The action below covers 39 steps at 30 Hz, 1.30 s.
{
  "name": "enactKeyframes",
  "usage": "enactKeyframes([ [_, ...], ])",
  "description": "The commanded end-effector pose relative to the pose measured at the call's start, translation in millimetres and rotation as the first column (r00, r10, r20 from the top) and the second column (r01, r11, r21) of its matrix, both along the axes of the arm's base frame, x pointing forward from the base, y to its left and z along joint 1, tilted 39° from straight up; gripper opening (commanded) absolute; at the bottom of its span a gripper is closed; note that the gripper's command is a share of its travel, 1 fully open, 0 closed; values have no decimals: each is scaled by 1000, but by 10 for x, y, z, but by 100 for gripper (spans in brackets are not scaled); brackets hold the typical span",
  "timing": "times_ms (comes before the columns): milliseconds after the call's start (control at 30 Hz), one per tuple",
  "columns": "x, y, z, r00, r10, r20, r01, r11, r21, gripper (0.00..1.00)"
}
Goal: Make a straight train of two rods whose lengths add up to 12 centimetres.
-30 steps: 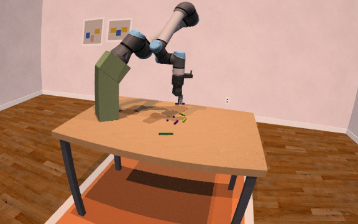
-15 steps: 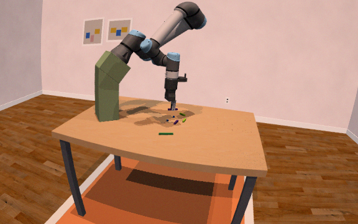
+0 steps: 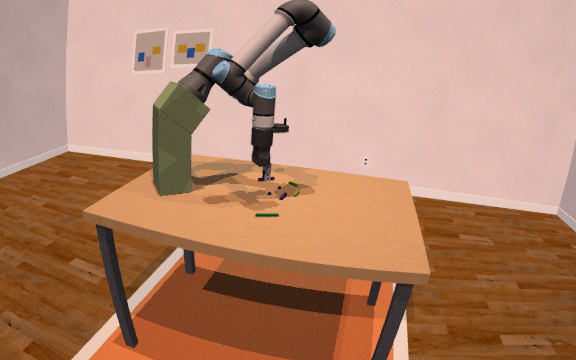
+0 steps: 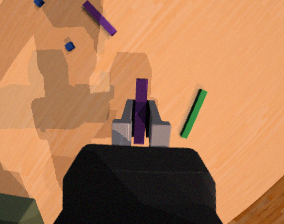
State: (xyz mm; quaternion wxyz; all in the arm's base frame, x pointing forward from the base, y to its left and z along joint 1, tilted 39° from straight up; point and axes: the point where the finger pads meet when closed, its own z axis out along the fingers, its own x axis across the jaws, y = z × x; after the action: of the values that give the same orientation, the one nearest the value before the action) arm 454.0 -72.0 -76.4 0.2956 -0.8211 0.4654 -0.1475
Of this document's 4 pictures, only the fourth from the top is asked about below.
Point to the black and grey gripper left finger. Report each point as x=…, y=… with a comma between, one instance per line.
x=123, y=129

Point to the small blue cube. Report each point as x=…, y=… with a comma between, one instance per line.
x=69, y=46
x=39, y=3

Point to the green rod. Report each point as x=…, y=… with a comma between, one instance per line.
x=193, y=113

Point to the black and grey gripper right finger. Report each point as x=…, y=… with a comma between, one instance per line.
x=157, y=130

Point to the purple rod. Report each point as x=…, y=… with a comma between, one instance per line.
x=98, y=16
x=140, y=110

